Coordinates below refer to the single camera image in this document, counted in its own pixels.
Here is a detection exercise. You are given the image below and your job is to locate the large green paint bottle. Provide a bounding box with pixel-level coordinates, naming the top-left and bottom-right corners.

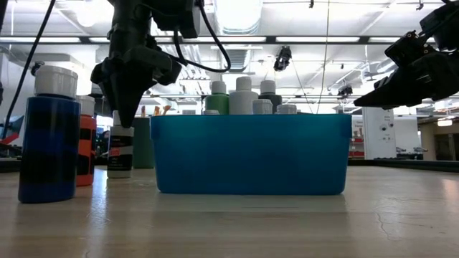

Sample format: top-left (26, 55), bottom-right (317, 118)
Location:
top-left (204, 80), bottom-right (230, 116)

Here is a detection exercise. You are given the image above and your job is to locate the ceiling air vent grille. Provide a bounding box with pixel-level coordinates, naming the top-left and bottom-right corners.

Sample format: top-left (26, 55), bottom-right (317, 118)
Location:
top-left (229, 48), bottom-right (248, 72)

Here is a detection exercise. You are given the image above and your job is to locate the black ceiling spotlight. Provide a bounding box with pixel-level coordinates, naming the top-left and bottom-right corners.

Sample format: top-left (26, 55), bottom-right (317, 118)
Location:
top-left (273, 45), bottom-right (293, 72)
top-left (336, 84), bottom-right (354, 98)

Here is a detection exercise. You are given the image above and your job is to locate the small red-orange paint bottle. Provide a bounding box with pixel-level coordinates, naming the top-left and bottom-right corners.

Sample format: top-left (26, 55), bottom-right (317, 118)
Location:
top-left (75, 95), bottom-right (98, 187)

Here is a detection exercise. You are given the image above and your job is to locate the large white paint bottle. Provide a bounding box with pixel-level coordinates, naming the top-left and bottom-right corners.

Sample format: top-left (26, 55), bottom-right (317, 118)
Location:
top-left (228, 76), bottom-right (260, 116)

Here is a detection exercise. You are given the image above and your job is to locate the small dark blue paint bottle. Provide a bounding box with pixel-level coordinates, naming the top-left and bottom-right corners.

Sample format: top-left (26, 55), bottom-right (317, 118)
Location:
top-left (17, 64), bottom-right (81, 204)

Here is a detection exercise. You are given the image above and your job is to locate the blue plastic bin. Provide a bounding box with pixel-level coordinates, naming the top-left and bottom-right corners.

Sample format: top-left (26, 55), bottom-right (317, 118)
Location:
top-left (149, 113), bottom-right (353, 196)

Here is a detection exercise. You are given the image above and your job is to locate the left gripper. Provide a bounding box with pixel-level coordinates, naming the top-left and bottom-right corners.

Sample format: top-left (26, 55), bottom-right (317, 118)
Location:
top-left (90, 34), bottom-right (184, 129)

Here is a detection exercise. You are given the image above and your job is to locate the white background pillar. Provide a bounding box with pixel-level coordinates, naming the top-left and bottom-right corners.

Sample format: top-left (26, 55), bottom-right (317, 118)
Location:
top-left (361, 106), bottom-right (397, 161)

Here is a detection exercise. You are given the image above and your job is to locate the red background shelf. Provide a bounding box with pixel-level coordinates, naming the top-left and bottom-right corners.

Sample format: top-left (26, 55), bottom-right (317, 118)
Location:
top-left (349, 135), bottom-right (366, 159)

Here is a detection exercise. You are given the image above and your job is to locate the horizontal overhead rig beam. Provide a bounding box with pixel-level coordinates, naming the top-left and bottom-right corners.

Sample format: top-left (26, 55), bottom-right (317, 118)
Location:
top-left (0, 34), bottom-right (437, 46)

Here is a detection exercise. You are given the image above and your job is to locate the dark green cup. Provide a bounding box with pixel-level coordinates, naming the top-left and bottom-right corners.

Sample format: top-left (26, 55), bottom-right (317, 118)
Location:
top-left (132, 117), bottom-right (156, 169)

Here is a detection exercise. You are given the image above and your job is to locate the large dark grey paint bottle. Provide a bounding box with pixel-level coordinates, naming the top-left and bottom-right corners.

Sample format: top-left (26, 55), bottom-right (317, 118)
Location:
top-left (257, 80), bottom-right (283, 115)

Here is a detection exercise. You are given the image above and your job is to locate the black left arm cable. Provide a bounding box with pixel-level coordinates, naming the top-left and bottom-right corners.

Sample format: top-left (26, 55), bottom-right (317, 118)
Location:
top-left (1, 0), bottom-right (57, 140)

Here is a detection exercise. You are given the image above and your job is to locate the thin hanging ceiling cable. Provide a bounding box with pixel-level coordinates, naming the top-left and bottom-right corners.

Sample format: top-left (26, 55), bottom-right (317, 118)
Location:
top-left (315, 0), bottom-right (331, 115)

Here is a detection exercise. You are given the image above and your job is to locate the background computer monitor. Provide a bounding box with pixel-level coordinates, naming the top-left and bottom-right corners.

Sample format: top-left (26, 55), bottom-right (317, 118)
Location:
top-left (0, 114), bottom-right (25, 144)

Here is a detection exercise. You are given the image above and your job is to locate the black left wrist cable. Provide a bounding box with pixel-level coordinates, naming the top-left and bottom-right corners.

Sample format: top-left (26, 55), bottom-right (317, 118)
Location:
top-left (173, 0), bottom-right (232, 74)

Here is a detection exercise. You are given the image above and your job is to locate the small white paint bottle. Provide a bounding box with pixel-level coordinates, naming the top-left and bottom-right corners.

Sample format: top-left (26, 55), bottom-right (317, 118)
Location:
top-left (107, 110), bottom-right (136, 179)

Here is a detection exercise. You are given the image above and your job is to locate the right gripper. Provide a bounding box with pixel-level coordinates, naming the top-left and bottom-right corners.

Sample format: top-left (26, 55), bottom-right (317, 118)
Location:
top-left (353, 30), bottom-right (459, 110)

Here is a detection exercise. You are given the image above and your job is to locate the black aluminium table frame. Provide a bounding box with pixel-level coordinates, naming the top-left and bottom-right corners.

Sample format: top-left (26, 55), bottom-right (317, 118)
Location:
top-left (0, 157), bottom-right (459, 173)

